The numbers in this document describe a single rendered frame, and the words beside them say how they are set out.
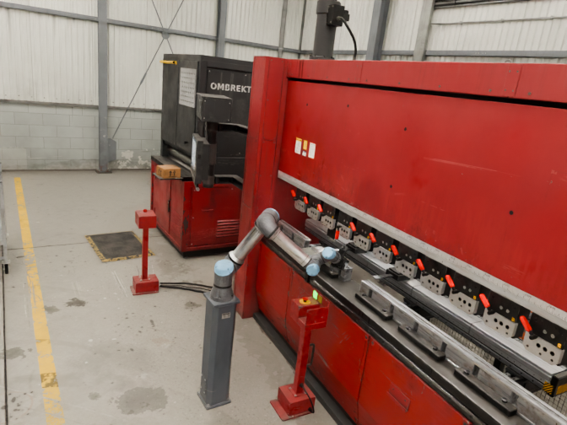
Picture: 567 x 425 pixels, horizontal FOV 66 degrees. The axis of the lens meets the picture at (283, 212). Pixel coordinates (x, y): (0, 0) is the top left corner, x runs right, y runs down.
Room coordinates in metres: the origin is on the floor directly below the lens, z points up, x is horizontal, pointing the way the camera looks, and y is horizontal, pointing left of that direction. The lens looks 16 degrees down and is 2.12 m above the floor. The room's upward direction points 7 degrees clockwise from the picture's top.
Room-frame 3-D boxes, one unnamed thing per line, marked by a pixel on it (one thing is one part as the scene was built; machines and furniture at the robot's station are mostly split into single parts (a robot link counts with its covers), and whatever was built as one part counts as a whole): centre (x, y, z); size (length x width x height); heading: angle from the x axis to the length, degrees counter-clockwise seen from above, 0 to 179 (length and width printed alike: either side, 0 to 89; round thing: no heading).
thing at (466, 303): (1.94, -0.93, 1.26); 0.15 x 0.09 x 0.17; 29
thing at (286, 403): (2.52, -0.21, 0.06); 0.25 x 0.20 x 0.12; 119
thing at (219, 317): (2.52, 0.33, 0.39); 0.18 x 0.18 x 0.77; 33
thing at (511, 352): (2.76, -0.82, 0.93); 2.30 x 0.14 x 0.10; 29
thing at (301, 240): (3.45, -0.10, 0.92); 0.50 x 0.06 x 0.10; 29
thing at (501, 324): (1.77, -1.03, 1.26); 0.15 x 0.09 x 0.17; 29
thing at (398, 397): (2.00, -0.72, 0.59); 0.15 x 0.02 x 0.07; 29
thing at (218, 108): (3.83, 0.70, 1.53); 0.51 x 0.25 x 0.85; 18
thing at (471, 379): (1.71, -0.99, 0.89); 0.30 x 0.05 x 0.03; 29
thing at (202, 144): (3.75, 0.77, 1.42); 0.45 x 0.12 x 0.36; 18
